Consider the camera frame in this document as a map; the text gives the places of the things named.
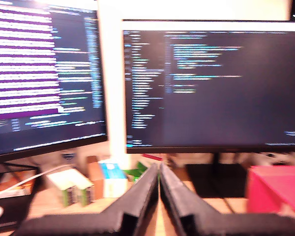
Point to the green plastic bag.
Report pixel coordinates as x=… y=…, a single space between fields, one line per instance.
x=135 y=172

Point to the black monitor stand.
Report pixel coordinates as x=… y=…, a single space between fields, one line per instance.
x=211 y=182

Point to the monitor with purple terminal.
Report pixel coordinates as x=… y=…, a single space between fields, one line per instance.
x=71 y=73

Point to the green and white small box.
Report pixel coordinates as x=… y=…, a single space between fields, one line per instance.
x=61 y=184
x=82 y=183

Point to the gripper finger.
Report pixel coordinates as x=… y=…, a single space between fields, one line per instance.
x=179 y=199
x=142 y=196

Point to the red Nike shoebox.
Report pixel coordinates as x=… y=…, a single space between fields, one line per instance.
x=265 y=186

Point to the brown cardboard box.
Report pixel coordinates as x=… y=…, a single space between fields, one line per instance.
x=94 y=177

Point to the wide monitor with code editor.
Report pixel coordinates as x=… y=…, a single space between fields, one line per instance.
x=236 y=98

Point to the white and blue box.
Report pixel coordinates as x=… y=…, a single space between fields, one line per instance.
x=113 y=179

